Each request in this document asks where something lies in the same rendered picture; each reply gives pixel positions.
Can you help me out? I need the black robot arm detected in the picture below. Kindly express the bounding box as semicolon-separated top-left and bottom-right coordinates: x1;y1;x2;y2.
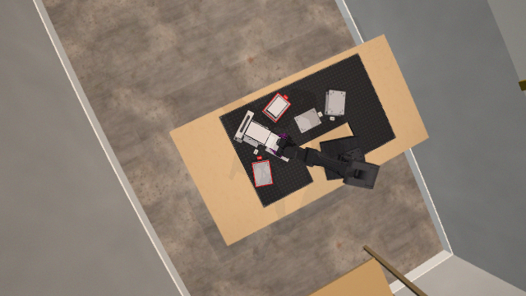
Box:
276;138;380;189

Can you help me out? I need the grey rectangular frame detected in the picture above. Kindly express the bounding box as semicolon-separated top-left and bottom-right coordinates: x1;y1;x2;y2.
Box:
294;108;321;133

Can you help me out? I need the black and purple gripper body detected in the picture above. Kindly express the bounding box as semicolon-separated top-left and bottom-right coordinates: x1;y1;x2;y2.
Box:
275;135;293;157

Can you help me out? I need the white multiwell plate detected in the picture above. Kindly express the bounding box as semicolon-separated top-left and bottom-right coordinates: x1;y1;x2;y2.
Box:
264;133;279;149

